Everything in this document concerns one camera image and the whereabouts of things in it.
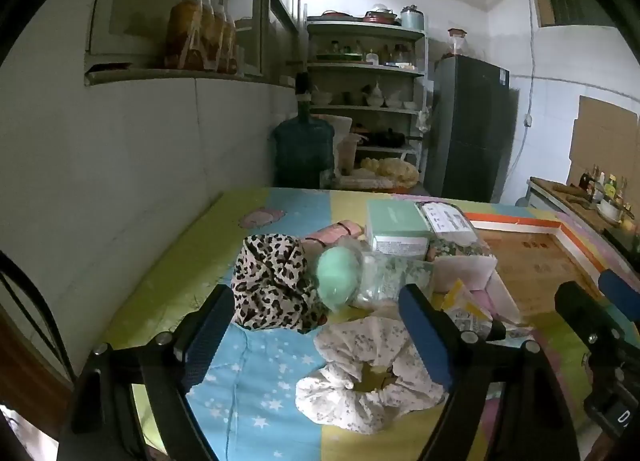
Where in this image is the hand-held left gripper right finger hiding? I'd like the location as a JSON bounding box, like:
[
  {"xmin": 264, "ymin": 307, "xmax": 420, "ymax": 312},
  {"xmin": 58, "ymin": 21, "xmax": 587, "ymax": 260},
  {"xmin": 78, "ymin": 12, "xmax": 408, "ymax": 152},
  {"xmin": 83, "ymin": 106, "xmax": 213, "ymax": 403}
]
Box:
[{"xmin": 397, "ymin": 283, "xmax": 581, "ymax": 461}]

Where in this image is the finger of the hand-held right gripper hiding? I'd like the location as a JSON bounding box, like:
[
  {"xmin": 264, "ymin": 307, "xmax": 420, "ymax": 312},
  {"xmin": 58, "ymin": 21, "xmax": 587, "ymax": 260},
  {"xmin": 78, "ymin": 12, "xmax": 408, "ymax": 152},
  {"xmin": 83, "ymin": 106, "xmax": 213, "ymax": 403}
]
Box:
[
  {"xmin": 554, "ymin": 281, "xmax": 631, "ymax": 367},
  {"xmin": 597, "ymin": 269, "xmax": 640, "ymax": 324}
]

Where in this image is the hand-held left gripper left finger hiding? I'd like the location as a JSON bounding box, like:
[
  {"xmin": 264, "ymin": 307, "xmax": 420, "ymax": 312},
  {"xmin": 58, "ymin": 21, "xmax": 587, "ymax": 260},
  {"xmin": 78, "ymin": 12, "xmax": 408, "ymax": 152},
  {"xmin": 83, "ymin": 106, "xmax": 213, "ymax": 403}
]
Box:
[{"xmin": 57, "ymin": 285, "xmax": 236, "ymax": 461}]

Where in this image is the cardboard box with orange rim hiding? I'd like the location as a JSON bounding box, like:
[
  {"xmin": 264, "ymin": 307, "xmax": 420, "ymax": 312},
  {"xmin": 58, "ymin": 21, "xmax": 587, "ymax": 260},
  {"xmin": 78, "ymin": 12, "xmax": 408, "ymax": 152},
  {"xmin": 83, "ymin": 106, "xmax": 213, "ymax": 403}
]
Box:
[{"xmin": 462, "ymin": 211, "xmax": 616, "ymax": 327}]

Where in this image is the white floral fabric cap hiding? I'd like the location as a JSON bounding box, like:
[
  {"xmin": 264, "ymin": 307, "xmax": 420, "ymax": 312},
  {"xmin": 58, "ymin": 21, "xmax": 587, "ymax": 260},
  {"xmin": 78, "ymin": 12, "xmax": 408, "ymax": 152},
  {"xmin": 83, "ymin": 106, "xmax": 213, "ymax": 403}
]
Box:
[{"xmin": 295, "ymin": 316, "xmax": 451, "ymax": 434}]

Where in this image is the yellow printed packet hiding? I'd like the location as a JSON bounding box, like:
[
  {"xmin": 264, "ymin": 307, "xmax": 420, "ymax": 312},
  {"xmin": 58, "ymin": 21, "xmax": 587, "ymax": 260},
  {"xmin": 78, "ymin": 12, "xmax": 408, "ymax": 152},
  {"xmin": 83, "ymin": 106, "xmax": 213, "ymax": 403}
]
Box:
[{"xmin": 440, "ymin": 278, "xmax": 493, "ymax": 337}]

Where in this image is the black induction cooktop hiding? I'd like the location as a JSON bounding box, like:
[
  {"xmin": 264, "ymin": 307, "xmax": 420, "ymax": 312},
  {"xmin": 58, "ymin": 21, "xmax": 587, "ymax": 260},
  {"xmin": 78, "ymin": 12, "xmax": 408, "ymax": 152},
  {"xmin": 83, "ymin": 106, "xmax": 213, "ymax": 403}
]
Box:
[{"xmin": 602, "ymin": 227, "xmax": 640, "ymax": 262}]

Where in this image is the colourful printed blanket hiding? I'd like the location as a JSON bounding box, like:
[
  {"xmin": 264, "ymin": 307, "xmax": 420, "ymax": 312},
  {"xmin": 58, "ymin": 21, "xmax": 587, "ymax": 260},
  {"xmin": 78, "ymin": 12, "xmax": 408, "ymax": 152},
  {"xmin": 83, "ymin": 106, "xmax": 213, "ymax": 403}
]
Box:
[{"xmin": 100, "ymin": 186, "xmax": 640, "ymax": 461}]

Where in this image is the leopard print fabric cap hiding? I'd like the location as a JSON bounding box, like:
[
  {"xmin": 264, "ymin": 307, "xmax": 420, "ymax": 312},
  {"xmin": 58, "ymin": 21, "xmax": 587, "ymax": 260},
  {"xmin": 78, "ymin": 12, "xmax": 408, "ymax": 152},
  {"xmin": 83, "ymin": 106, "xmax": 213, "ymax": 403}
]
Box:
[{"xmin": 231, "ymin": 233, "xmax": 331, "ymax": 334}]

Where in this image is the floral fabric packet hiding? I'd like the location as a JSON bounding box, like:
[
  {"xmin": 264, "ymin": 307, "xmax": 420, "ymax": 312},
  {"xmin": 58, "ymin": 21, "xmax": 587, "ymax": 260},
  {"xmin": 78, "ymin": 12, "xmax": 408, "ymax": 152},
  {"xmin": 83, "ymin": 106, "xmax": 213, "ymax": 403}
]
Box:
[{"xmin": 425, "ymin": 233, "xmax": 493, "ymax": 262}]

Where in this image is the mint green round puff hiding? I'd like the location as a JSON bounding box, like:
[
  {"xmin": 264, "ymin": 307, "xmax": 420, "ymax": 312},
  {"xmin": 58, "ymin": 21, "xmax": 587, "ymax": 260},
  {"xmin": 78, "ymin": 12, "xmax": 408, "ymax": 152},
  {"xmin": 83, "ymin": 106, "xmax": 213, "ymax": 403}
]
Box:
[{"xmin": 310, "ymin": 246, "xmax": 366, "ymax": 314}]

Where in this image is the row of condiment bottles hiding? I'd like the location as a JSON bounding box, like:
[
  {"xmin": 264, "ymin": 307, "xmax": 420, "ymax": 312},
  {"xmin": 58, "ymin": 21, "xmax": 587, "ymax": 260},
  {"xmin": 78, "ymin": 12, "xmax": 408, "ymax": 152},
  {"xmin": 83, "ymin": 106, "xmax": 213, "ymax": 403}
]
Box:
[{"xmin": 577, "ymin": 165, "xmax": 633, "ymax": 204}]

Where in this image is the kitchen counter with drawers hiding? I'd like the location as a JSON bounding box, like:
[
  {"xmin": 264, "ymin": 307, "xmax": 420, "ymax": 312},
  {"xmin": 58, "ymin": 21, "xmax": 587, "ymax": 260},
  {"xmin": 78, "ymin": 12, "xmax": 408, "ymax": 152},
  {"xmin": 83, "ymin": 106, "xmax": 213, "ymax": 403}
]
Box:
[{"xmin": 527, "ymin": 176, "xmax": 640, "ymax": 252}]

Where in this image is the mint green box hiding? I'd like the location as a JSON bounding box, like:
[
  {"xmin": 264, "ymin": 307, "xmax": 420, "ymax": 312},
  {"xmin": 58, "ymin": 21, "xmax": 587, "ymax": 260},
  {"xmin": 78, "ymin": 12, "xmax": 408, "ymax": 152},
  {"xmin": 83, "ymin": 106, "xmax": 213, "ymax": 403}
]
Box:
[{"xmin": 365, "ymin": 198, "xmax": 433, "ymax": 257}]

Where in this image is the white labelled packet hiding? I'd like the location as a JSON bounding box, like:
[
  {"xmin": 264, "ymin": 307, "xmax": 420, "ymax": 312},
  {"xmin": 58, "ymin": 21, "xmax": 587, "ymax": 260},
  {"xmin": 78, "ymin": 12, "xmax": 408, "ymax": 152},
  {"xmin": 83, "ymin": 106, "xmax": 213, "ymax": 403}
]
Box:
[{"xmin": 420, "ymin": 201, "xmax": 476, "ymax": 237}]

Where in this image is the salmon pink rolled cloth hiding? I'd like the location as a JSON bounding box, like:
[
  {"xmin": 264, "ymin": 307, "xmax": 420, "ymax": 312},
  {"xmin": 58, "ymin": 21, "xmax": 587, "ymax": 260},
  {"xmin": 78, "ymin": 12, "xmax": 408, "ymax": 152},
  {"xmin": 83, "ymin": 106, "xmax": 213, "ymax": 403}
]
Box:
[{"xmin": 312, "ymin": 221, "xmax": 368, "ymax": 247}]

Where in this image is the cardboard sheet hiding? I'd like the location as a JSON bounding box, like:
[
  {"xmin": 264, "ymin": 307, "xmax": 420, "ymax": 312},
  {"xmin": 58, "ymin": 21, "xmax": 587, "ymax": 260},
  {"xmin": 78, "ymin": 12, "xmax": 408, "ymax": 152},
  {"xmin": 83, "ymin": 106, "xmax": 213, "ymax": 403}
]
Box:
[{"xmin": 567, "ymin": 95, "xmax": 640, "ymax": 202}]

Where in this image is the yellow cloth bundle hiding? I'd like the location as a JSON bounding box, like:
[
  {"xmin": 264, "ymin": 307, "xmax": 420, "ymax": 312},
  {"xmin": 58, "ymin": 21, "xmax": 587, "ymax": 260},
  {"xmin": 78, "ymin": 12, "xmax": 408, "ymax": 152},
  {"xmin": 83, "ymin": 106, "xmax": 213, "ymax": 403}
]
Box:
[{"xmin": 350, "ymin": 157, "xmax": 420, "ymax": 192}]

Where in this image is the translucent plastic jar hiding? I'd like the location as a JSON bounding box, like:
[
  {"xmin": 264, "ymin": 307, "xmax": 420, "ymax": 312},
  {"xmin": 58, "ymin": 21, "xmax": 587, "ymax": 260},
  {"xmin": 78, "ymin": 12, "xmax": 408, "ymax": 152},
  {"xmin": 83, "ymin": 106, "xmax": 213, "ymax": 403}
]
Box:
[{"xmin": 336, "ymin": 133, "xmax": 362, "ymax": 176}]

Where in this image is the black wok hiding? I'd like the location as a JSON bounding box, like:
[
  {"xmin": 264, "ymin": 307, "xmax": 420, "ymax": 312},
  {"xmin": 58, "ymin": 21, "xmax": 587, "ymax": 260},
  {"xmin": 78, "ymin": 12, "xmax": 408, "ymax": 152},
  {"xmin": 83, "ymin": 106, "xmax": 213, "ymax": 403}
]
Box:
[{"xmin": 367, "ymin": 128, "xmax": 408, "ymax": 149}]

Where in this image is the dark grey refrigerator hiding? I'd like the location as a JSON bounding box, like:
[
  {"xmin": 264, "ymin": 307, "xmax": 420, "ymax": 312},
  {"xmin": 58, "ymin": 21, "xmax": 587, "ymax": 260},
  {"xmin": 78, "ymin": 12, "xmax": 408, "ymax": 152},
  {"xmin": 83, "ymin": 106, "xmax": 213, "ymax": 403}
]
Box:
[{"xmin": 425, "ymin": 55, "xmax": 511, "ymax": 202}]

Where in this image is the blue water jug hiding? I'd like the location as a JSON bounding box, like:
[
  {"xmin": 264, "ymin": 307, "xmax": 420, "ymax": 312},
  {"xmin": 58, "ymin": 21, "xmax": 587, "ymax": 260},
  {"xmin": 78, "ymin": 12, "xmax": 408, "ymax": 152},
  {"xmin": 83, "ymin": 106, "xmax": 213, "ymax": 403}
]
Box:
[{"xmin": 271, "ymin": 111, "xmax": 336, "ymax": 189}]

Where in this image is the white sack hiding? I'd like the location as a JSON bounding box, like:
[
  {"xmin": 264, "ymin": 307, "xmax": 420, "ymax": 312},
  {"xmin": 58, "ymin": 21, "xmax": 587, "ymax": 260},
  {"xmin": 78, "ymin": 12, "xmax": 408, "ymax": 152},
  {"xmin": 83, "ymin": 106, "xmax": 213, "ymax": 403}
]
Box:
[{"xmin": 312, "ymin": 113, "xmax": 353, "ymax": 142}]

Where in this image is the group of white ceramic bowls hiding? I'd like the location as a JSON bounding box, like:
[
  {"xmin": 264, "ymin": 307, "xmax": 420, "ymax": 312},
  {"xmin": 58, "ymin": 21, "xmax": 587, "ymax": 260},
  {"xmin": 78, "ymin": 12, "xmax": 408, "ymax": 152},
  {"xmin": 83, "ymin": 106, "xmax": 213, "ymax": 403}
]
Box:
[{"xmin": 312, "ymin": 83, "xmax": 418, "ymax": 109}]

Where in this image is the metal shelf rack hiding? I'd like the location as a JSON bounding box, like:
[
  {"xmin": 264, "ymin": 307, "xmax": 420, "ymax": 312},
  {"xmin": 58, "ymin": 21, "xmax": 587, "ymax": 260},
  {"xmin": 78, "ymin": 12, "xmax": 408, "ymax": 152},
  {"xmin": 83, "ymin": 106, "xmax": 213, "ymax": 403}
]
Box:
[{"xmin": 302, "ymin": 16, "xmax": 431, "ymax": 186}]

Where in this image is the glass jar with red lid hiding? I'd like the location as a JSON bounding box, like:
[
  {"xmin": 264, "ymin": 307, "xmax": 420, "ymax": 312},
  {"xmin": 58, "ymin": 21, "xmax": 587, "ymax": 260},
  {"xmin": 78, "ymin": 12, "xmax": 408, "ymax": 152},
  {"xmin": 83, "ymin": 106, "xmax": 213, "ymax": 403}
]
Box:
[{"xmin": 446, "ymin": 28, "xmax": 470, "ymax": 59}]

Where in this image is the group of glass jars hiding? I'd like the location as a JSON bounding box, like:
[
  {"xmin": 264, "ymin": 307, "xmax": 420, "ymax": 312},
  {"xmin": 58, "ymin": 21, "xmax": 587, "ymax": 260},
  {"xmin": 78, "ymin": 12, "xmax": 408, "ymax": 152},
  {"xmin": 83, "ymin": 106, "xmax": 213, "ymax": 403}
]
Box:
[{"xmin": 315, "ymin": 38, "xmax": 416, "ymax": 66}]

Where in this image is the teal enamel pot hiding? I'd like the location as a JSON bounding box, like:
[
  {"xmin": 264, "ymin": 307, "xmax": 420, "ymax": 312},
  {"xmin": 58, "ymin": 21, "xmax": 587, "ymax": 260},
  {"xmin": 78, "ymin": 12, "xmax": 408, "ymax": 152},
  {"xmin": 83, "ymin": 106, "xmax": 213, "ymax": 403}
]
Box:
[{"xmin": 400, "ymin": 5, "xmax": 425, "ymax": 30}]

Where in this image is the red pot with lid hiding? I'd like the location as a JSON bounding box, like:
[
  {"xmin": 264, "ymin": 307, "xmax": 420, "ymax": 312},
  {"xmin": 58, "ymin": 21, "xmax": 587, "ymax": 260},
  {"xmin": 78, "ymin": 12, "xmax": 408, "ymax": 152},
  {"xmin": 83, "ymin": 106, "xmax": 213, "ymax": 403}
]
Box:
[{"xmin": 362, "ymin": 3, "xmax": 399, "ymax": 24}]

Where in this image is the red flat pan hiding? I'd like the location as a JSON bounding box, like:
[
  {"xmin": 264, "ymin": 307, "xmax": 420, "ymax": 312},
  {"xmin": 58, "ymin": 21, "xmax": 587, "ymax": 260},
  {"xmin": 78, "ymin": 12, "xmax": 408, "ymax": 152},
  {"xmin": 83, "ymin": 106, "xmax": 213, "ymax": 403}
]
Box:
[{"xmin": 307, "ymin": 11, "xmax": 363, "ymax": 22}]

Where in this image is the black curved metal frame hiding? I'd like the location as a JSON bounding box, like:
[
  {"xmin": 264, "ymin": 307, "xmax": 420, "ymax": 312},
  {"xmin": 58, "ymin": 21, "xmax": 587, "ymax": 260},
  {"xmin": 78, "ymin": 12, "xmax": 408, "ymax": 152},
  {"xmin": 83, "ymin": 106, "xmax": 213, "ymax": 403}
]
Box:
[{"xmin": 0, "ymin": 251, "xmax": 76, "ymax": 392}]

